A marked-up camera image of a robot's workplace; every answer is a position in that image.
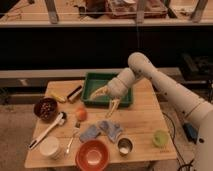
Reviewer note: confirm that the orange red bowl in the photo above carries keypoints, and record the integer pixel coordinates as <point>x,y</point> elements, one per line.
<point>92,155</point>

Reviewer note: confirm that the dark bowl with nuts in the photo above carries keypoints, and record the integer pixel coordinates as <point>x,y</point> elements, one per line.
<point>46,109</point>

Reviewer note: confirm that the small metal cup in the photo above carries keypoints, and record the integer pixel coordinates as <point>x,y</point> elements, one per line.
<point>125,146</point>

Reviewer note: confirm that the wooden table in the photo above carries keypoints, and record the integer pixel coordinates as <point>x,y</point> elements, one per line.
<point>139,121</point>

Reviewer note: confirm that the black foot pedal box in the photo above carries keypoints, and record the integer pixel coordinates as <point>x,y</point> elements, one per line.
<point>190,132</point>

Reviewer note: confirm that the green plastic cup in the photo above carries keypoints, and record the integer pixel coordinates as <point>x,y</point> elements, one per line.
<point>160,138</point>

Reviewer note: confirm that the green plastic tray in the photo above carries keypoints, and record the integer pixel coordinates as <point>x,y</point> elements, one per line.
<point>92,82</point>

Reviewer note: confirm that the orange peach fruit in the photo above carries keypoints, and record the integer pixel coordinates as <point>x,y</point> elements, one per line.
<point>81,114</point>

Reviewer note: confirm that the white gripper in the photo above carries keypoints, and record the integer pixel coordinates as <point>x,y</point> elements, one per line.
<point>116,88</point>

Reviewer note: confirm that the blue grey cloth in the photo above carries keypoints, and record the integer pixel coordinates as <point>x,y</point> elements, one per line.
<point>111,129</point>

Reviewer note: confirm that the white black kitchen utensil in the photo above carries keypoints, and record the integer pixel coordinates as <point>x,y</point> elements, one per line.
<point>60,120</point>

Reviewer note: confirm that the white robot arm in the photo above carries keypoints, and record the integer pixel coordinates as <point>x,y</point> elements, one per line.
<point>196,110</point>

